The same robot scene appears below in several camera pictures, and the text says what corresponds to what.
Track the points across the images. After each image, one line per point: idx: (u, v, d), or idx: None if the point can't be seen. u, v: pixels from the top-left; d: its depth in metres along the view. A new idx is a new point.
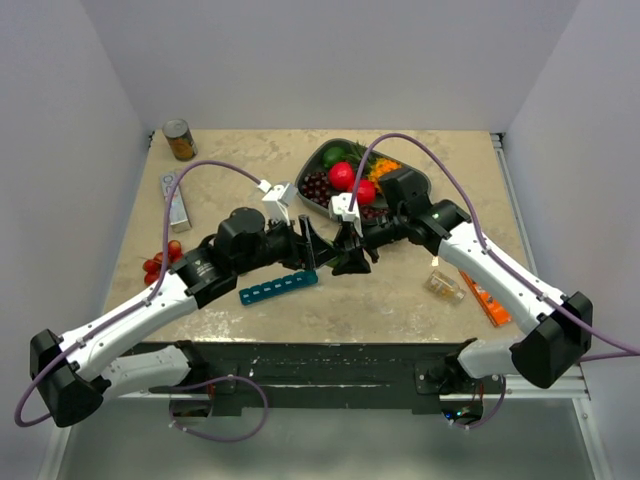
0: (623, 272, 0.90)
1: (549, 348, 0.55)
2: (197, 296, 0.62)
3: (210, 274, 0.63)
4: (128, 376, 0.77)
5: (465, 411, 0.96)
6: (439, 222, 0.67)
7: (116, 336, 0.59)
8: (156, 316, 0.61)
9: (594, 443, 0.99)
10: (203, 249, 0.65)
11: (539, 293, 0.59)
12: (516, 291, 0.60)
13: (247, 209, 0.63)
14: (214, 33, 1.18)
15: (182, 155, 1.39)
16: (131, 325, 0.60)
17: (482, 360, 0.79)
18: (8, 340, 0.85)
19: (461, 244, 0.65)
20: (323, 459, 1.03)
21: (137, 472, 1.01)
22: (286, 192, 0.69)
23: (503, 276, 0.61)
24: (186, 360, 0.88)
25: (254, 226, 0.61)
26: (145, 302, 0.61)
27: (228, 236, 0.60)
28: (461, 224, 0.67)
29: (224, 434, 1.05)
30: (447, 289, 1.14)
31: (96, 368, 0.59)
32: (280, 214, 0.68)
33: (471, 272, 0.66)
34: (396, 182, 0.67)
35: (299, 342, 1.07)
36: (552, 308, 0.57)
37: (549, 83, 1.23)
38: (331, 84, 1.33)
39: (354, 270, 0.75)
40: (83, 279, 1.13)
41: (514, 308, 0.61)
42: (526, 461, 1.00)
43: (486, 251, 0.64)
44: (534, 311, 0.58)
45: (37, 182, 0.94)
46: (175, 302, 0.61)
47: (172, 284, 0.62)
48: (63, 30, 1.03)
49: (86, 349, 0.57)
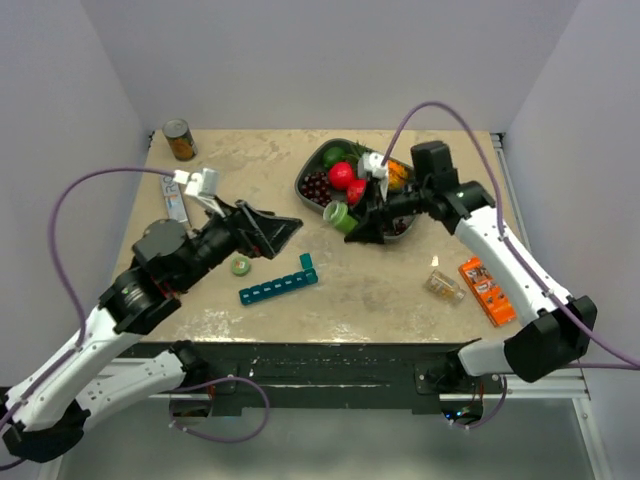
0: (622, 273, 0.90)
1: (543, 345, 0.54)
2: (131, 328, 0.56)
3: (141, 302, 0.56)
4: (110, 400, 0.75)
5: (465, 411, 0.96)
6: (461, 202, 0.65)
7: (53, 390, 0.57)
8: (88, 361, 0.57)
9: (595, 443, 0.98)
10: (133, 271, 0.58)
11: (545, 289, 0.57)
12: (522, 283, 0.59)
13: (171, 222, 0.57)
14: (214, 32, 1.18)
15: (182, 155, 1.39)
16: (68, 376, 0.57)
17: (481, 357, 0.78)
18: (8, 339, 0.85)
19: (478, 227, 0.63)
20: (323, 459, 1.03)
21: (138, 471, 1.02)
22: (206, 180, 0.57)
23: (513, 265, 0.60)
24: (179, 367, 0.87)
25: (173, 244, 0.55)
26: (75, 349, 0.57)
27: (142, 259, 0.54)
28: (485, 208, 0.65)
29: (224, 434, 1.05)
30: (447, 289, 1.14)
31: (51, 416, 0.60)
32: (209, 208, 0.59)
33: (483, 256, 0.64)
34: (429, 154, 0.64)
35: (299, 342, 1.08)
36: (556, 306, 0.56)
37: (549, 83, 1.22)
38: (331, 84, 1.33)
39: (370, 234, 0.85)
40: (84, 281, 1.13)
41: (519, 298, 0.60)
42: (523, 461, 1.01)
43: (502, 238, 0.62)
44: (536, 306, 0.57)
45: (37, 182, 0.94)
46: (107, 342, 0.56)
47: (102, 320, 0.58)
48: (63, 31, 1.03)
49: (29, 408, 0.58)
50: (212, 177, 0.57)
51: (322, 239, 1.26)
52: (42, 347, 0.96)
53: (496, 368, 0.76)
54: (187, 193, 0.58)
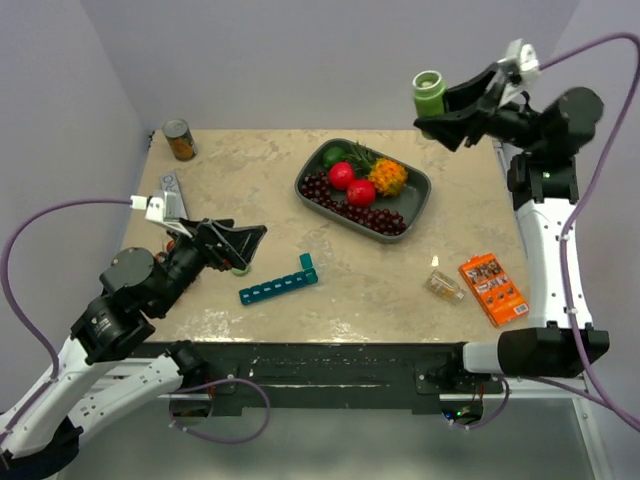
0: (622, 272, 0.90)
1: (530, 350, 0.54)
2: (104, 354, 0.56)
3: (114, 329, 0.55)
4: (104, 414, 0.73)
5: (465, 411, 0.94)
6: (541, 184, 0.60)
7: (31, 422, 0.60)
8: (62, 393, 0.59)
9: (594, 442, 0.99)
10: (105, 298, 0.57)
11: (569, 306, 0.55)
12: (550, 290, 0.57)
13: (139, 250, 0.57)
14: (214, 32, 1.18)
15: (182, 155, 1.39)
16: (44, 408, 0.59)
17: (482, 352, 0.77)
18: (8, 339, 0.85)
19: (542, 217, 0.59)
20: (323, 459, 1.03)
21: (137, 472, 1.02)
22: (168, 204, 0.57)
23: (551, 268, 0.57)
24: (176, 371, 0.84)
25: (140, 272, 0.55)
26: (52, 380, 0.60)
27: (111, 289, 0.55)
28: (564, 199, 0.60)
29: (224, 435, 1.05)
30: (447, 289, 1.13)
31: (37, 443, 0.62)
32: (175, 229, 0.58)
33: (530, 247, 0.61)
34: (566, 129, 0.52)
35: (299, 342, 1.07)
36: (569, 325, 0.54)
37: (550, 83, 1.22)
38: (331, 84, 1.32)
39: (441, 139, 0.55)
40: (84, 281, 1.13)
41: (536, 300, 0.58)
42: (524, 461, 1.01)
43: (561, 239, 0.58)
44: (549, 316, 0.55)
45: (38, 182, 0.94)
46: (78, 373, 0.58)
47: (76, 351, 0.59)
48: (63, 30, 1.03)
49: (13, 436, 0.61)
50: (173, 199, 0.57)
51: (322, 239, 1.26)
52: (41, 346, 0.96)
53: (494, 366, 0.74)
54: (151, 218, 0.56)
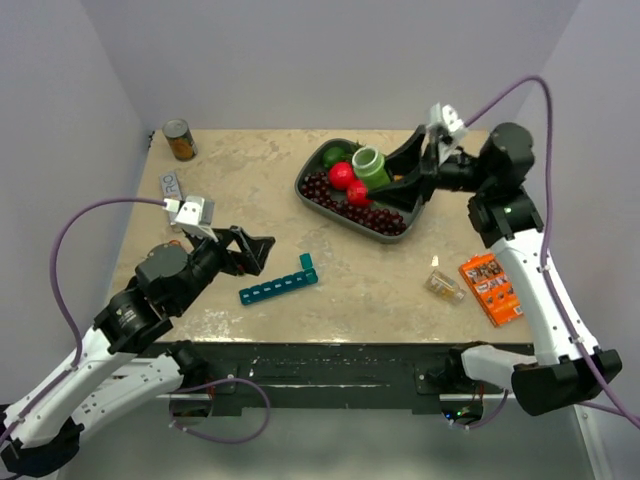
0: (621, 273, 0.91)
1: (556, 391, 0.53)
2: (125, 347, 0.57)
3: (137, 321, 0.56)
4: (105, 412, 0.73)
5: (465, 411, 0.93)
6: (507, 220, 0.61)
7: (48, 409, 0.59)
8: (83, 380, 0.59)
9: (595, 442, 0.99)
10: (130, 291, 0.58)
11: (574, 336, 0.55)
12: (550, 323, 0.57)
13: (171, 245, 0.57)
14: (214, 32, 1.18)
15: (182, 155, 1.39)
16: (62, 396, 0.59)
17: (482, 360, 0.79)
18: (8, 339, 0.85)
19: (519, 252, 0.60)
20: (323, 459, 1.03)
21: (137, 472, 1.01)
22: (205, 209, 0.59)
23: (545, 302, 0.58)
24: (176, 372, 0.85)
25: (175, 265, 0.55)
26: (71, 368, 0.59)
27: (143, 280, 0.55)
28: (531, 230, 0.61)
29: (224, 435, 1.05)
30: (447, 289, 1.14)
31: (48, 433, 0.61)
32: (206, 233, 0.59)
33: (516, 281, 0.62)
34: (508, 162, 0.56)
35: (299, 342, 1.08)
36: (579, 355, 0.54)
37: (549, 83, 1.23)
38: (331, 84, 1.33)
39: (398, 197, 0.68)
40: (83, 280, 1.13)
41: (541, 334, 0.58)
42: (524, 462, 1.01)
43: (542, 269, 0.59)
44: (560, 351, 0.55)
45: (37, 181, 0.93)
46: (101, 361, 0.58)
47: (98, 341, 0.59)
48: (62, 29, 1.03)
49: (25, 425, 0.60)
50: (210, 206, 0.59)
51: (322, 239, 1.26)
52: (42, 346, 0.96)
53: (496, 375, 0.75)
54: (185, 221, 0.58)
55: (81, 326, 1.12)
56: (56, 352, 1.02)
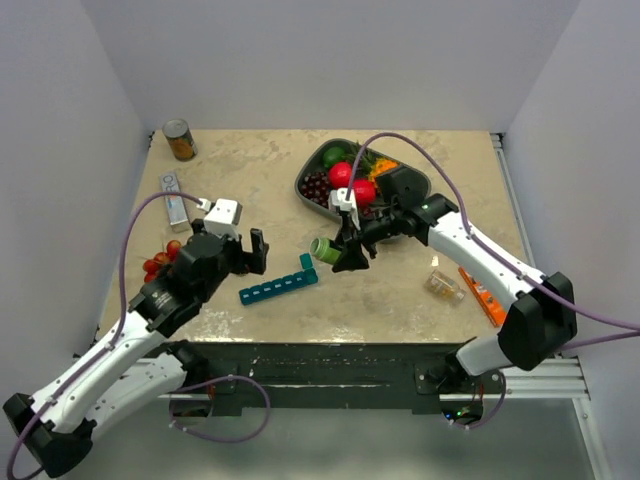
0: (617, 272, 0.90)
1: (527, 326, 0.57)
2: (161, 328, 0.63)
3: (171, 302, 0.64)
4: (115, 408, 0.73)
5: (465, 411, 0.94)
6: (427, 213, 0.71)
7: (85, 388, 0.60)
8: (120, 360, 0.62)
9: (595, 444, 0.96)
10: (160, 280, 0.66)
11: (519, 273, 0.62)
12: (497, 271, 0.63)
13: (200, 236, 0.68)
14: (214, 32, 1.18)
15: (182, 155, 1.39)
16: (101, 374, 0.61)
17: (478, 352, 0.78)
18: (9, 339, 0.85)
19: (447, 231, 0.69)
20: (323, 460, 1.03)
21: (137, 472, 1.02)
22: (233, 210, 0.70)
23: (486, 258, 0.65)
24: (180, 368, 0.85)
25: (211, 249, 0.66)
26: (109, 347, 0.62)
27: (186, 262, 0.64)
28: (448, 214, 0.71)
29: (224, 434, 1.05)
30: (447, 289, 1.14)
31: (76, 418, 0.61)
32: (230, 230, 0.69)
33: (458, 258, 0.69)
34: (389, 178, 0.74)
35: (299, 342, 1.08)
36: (532, 286, 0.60)
37: (549, 82, 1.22)
38: (331, 84, 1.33)
39: (354, 263, 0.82)
40: (84, 280, 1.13)
41: (497, 287, 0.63)
42: (523, 461, 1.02)
43: (471, 236, 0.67)
44: (514, 290, 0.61)
45: (37, 181, 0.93)
46: (139, 340, 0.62)
47: (134, 323, 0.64)
48: (63, 29, 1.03)
49: (59, 406, 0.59)
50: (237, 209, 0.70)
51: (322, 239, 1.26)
52: (42, 347, 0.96)
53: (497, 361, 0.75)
54: (214, 218, 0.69)
55: (82, 326, 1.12)
56: (58, 352, 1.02)
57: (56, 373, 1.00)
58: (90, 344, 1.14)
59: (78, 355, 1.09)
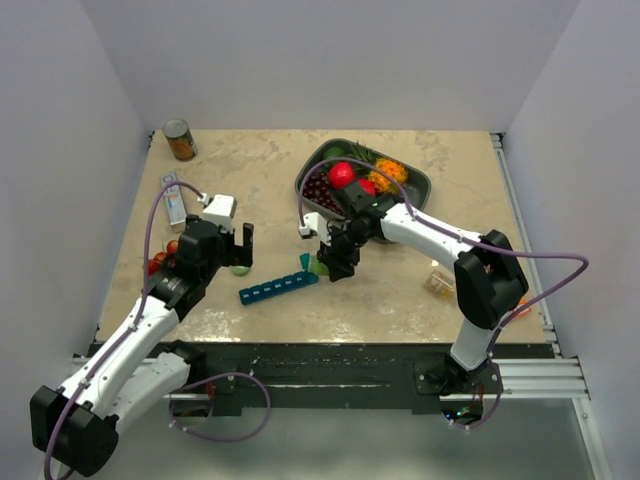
0: (616, 271, 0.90)
1: (471, 280, 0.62)
2: (177, 308, 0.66)
3: (181, 285, 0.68)
4: (132, 403, 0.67)
5: (465, 411, 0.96)
6: (375, 209, 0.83)
7: (118, 365, 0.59)
8: (145, 339, 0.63)
9: (595, 444, 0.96)
10: (165, 268, 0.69)
11: (458, 237, 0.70)
12: (440, 241, 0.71)
13: (196, 223, 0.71)
14: (214, 32, 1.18)
15: (182, 155, 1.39)
16: (129, 352, 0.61)
17: (463, 342, 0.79)
18: (9, 338, 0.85)
19: (395, 218, 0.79)
20: (323, 460, 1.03)
21: (137, 473, 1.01)
22: (230, 203, 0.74)
23: (429, 232, 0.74)
24: (182, 361, 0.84)
25: (209, 232, 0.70)
26: (132, 328, 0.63)
27: (190, 244, 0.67)
28: (397, 205, 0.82)
29: (225, 434, 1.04)
30: (447, 289, 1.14)
31: (107, 403, 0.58)
32: (226, 222, 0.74)
33: (410, 241, 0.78)
34: (344, 193, 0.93)
35: (299, 342, 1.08)
36: (470, 245, 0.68)
37: (549, 82, 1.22)
38: (331, 84, 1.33)
39: (342, 270, 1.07)
40: (84, 280, 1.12)
41: (444, 256, 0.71)
42: (524, 462, 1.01)
43: (414, 218, 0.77)
44: (455, 251, 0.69)
45: (37, 180, 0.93)
46: (160, 319, 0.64)
47: (149, 306, 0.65)
48: (62, 28, 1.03)
49: (93, 386, 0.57)
50: (233, 203, 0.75)
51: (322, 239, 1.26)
52: (42, 346, 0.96)
53: (483, 344, 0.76)
54: (211, 209, 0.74)
55: (82, 326, 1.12)
56: (58, 352, 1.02)
57: (55, 373, 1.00)
58: (90, 344, 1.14)
59: (78, 354, 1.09)
